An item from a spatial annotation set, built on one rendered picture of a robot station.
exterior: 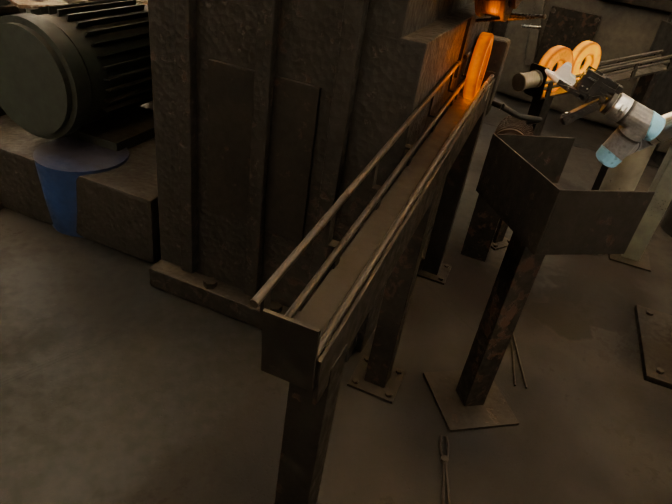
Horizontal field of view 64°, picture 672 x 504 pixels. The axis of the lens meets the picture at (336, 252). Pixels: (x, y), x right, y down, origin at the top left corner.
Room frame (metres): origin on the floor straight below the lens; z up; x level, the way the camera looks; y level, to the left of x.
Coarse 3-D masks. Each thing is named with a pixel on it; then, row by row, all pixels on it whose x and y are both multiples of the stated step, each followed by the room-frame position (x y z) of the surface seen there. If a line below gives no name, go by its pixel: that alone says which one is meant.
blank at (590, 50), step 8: (576, 48) 2.05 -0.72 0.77; (584, 48) 2.04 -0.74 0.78; (592, 48) 2.06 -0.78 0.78; (600, 48) 2.09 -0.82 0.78; (576, 56) 2.02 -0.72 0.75; (584, 56) 2.05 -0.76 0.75; (592, 56) 2.08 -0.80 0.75; (600, 56) 2.10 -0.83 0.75; (576, 64) 2.03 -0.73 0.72; (584, 64) 2.10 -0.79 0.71; (592, 64) 2.09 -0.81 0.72; (576, 72) 2.04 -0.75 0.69
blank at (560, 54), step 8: (552, 48) 1.97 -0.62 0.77; (560, 48) 1.96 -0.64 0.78; (568, 48) 1.98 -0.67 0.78; (544, 56) 1.95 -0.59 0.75; (552, 56) 1.94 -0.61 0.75; (560, 56) 1.96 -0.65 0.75; (568, 56) 1.99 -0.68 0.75; (544, 64) 1.93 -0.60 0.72; (552, 64) 1.95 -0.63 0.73; (560, 64) 2.00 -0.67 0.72; (552, 88) 1.97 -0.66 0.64
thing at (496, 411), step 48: (528, 144) 1.16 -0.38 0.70; (480, 192) 1.12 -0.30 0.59; (528, 192) 0.96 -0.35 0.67; (576, 192) 0.90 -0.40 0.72; (624, 192) 0.93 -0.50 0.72; (528, 240) 0.92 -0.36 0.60; (576, 240) 0.91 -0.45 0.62; (624, 240) 0.94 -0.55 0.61; (528, 288) 1.04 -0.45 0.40; (480, 336) 1.06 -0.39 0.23; (432, 384) 1.09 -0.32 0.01; (480, 384) 1.04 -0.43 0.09
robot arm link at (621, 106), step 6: (624, 96) 1.60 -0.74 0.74; (618, 102) 1.58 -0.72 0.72; (624, 102) 1.58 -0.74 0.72; (630, 102) 1.58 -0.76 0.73; (612, 108) 1.58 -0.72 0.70; (618, 108) 1.58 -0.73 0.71; (624, 108) 1.58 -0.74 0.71; (606, 114) 1.60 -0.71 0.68; (612, 114) 1.58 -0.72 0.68; (618, 114) 1.58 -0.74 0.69; (624, 114) 1.57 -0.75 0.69; (618, 120) 1.58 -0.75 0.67
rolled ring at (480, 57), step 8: (480, 40) 1.57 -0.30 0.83; (488, 40) 1.57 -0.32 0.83; (480, 48) 1.55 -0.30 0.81; (488, 48) 1.65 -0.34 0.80; (472, 56) 1.54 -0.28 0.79; (480, 56) 1.54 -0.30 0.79; (488, 56) 1.66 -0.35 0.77; (472, 64) 1.53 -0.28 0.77; (480, 64) 1.53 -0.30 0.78; (472, 72) 1.53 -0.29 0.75; (480, 72) 1.55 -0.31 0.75; (472, 80) 1.53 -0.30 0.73; (480, 80) 1.65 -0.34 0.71; (464, 88) 1.54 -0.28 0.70; (472, 88) 1.53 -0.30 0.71; (464, 96) 1.57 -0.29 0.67; (472, 96) 1.55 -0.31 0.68
